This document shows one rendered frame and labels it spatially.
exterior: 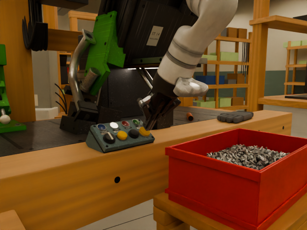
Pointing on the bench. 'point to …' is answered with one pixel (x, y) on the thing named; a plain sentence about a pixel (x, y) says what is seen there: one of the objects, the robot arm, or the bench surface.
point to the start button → (144, 132)
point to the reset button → (122, 135)
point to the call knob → (109, 137)
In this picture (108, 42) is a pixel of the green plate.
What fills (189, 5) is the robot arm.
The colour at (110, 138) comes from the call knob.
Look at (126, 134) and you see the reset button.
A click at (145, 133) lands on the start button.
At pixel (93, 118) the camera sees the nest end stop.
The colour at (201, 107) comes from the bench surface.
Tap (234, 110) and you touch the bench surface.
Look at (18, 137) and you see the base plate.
